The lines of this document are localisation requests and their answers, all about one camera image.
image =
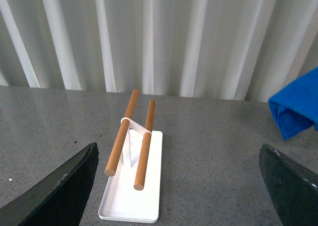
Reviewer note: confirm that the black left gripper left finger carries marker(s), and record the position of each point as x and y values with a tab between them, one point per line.
60	198

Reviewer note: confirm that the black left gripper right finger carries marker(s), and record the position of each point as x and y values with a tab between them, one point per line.
293	188

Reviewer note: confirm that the blue microfiber cloth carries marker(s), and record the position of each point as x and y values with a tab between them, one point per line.
295	107

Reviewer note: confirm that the white rack with wooden bars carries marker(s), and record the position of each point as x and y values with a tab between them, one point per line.
133	169

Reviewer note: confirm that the white pleated curtain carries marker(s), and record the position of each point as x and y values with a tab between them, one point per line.
218	49

